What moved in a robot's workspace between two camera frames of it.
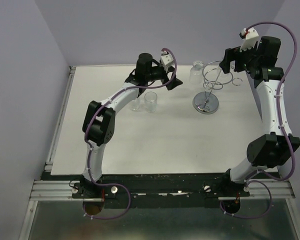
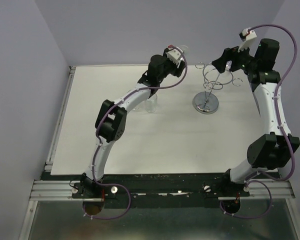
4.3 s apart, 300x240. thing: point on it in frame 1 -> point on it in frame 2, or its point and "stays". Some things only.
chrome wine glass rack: [214, 78] stays
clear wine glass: [150, 101] stays
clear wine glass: [196, 73] -> [184, 48]
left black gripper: [165, 78] -> [176, 72]
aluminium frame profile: [53, 190] stays
